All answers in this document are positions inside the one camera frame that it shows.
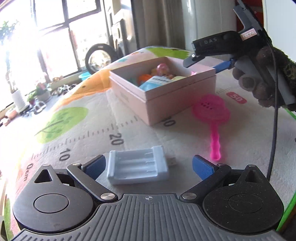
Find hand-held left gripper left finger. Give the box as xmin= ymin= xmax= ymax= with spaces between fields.
xmin=34 ymin=155 xmax=119 ymax=202

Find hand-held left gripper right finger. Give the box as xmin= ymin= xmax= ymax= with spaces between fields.
xmin=180 ymin=155 xmax=262 ymax=201

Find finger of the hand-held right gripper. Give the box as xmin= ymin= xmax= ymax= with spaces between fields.
xmin=211 ymin=59 xmax=236 ymax=75
xmin=183 ymin=53 xmax=205 ymax=68

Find pale blue battery charger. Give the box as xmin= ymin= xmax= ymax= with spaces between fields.
xmin=106 ymin=145 xmax=178 ymax=185

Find blue sand bag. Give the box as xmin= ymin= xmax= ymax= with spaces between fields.
xmin=139 ymin=75 xmax=176 ymax=91

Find pink toy net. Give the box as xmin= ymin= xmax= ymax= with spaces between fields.
xmin=191 ymin=94 xmax=231 ymax=162

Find pink cardboard box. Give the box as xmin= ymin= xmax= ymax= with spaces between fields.
xmin=108 ymin=56 xmax=217 ymax=126

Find orange plastic toy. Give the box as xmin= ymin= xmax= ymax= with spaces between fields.
xmin=138 ymin=73 xmax=153 ymax=86

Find person's right forearm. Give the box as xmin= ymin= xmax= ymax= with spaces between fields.
xmin=272 ymin=46 xmax=296 ymax=112

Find person's right hand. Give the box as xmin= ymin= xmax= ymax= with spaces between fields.
xmin=232 ymin=45 xmax=282 ymax=108

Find pink doll toy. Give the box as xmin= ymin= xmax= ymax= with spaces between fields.
xmin=157 ymin=63 xmax=172 ymax=76

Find printed play mat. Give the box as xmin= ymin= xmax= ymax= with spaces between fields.
xmin=0 ymin=46 xmax=296 ymax=234

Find grey curtain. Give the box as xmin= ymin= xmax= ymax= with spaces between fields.
xmin=136 ymin=0 xmax=186 ymax=50

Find leaning framed boards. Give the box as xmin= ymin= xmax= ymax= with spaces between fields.
xmin=103 ymin=0 xmax=139 ymax=59

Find row of shoes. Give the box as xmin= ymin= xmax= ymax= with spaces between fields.
xmin=30 ymin=83 xmax=77 ymax=114

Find potted pink orchid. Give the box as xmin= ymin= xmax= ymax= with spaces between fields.
xmin=27 ymin=82 xmax=52 ymax=105

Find tall plant in white pot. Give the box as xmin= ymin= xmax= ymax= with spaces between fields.
xmin=0 ymin=20 xmax=26 ymax=111

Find black cable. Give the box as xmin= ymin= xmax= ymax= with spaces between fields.
xmin=265 ymin=46 xmax=279 ymax=181

